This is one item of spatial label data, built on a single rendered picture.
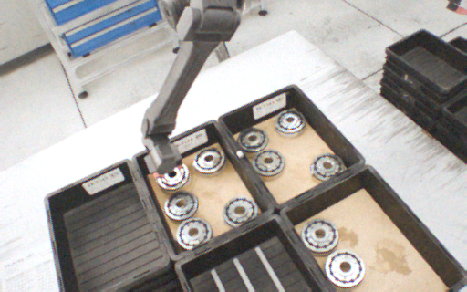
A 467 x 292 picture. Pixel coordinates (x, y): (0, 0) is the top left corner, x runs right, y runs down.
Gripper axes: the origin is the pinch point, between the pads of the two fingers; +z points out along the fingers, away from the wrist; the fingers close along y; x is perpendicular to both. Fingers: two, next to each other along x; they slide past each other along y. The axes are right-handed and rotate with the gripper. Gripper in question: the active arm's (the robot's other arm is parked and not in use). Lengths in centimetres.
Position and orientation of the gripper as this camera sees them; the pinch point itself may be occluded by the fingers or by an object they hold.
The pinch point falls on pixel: (171, 172)
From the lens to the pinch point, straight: 123.5
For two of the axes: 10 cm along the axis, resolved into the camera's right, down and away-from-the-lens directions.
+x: -4.3, -6.9, 5.8
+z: 1.6, 5.7, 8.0
